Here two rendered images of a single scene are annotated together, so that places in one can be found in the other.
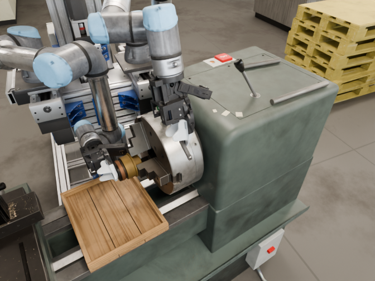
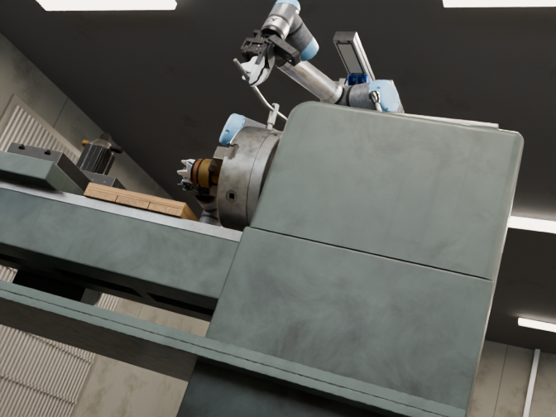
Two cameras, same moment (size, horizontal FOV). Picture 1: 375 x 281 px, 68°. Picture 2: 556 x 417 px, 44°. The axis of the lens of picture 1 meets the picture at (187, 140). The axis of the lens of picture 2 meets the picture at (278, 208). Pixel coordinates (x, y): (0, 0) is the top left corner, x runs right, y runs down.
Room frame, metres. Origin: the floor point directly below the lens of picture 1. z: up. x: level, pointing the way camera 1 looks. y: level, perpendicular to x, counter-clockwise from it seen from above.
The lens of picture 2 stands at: (-0.27, -1.45, 0.32)
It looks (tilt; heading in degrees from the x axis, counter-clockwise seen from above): 21 degrees up; 53
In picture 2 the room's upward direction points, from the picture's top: 19 degrees clockwise
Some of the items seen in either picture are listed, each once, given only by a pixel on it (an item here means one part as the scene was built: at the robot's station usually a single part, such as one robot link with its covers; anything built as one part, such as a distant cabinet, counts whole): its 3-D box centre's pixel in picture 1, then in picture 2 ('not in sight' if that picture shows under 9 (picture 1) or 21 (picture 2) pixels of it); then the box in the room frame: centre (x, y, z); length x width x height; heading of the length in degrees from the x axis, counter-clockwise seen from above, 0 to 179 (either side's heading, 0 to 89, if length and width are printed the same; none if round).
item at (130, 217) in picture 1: (112, 211); (157, 226); (0.65, 0.29, 0.89); 0.36 x 0.30 x 0.04; 33
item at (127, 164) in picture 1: (128, 166); (209, 173); (0.70, 0.21, 1.08); 0.09 x 0.09 x 0.09; 34
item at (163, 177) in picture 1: (158, 172); (224, 161); (0.67, 0.10, 1.08); 0.12 x 0.11 x 0.05; 33
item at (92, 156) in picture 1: (96, 156); (198, 184); (0.75, 0.34, 1.08); 0.12 x 0.09 x 0.08; 32
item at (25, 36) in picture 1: (25, 42); not in sight; (1.23, 0.72, 1.33); 0.13 x 0.12 x 0.14; 148
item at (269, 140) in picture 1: (239, 118); (391, 218); (1.02, -0.24, 1.06); 0.59 x 0.48 x 0.39; 123
